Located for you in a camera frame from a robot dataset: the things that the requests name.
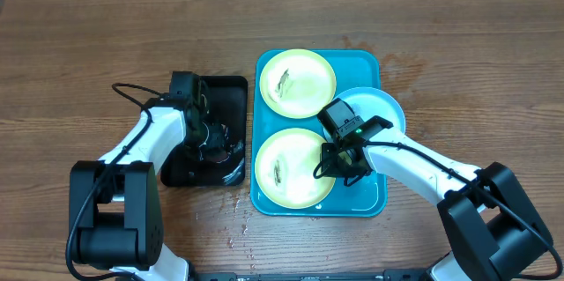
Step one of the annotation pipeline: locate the light blue plate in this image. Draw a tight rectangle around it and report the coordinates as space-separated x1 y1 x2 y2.
334 87 406 142

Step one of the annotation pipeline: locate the yellow-green plate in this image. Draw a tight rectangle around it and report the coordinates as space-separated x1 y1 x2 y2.
258 49 337 119
255 128 335 210

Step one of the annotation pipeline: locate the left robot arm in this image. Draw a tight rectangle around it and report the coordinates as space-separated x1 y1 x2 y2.
65 71 230 280

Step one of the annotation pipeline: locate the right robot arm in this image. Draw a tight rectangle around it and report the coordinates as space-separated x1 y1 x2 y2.
314 99 563 281

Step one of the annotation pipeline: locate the teal plastic tray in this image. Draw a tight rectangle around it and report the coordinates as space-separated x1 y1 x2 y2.
250 49 387 218

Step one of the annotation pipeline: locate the black plastic tray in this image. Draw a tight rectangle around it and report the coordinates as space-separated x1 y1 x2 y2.
160 71 248 187

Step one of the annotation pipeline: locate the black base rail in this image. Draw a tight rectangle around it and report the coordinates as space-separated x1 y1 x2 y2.
189 268 432 281

